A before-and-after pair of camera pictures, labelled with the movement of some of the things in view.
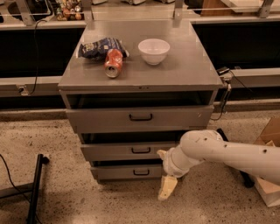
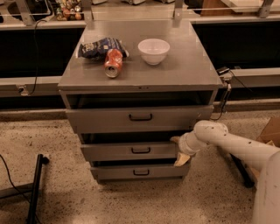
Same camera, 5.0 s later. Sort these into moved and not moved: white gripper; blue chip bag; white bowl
Moved: white gripper
Not moved: white bowl; blue chip bag
